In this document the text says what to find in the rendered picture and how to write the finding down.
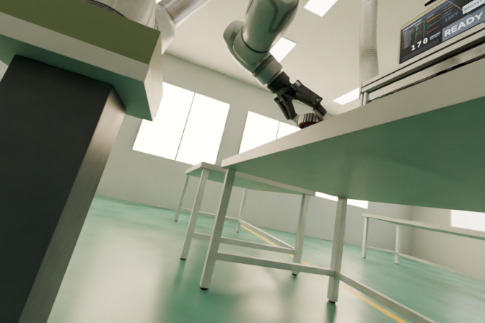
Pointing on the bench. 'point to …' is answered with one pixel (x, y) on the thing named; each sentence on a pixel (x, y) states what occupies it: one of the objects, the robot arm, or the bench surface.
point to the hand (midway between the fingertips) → (315, 123)
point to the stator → (308, 120)
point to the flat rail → (430, 72)
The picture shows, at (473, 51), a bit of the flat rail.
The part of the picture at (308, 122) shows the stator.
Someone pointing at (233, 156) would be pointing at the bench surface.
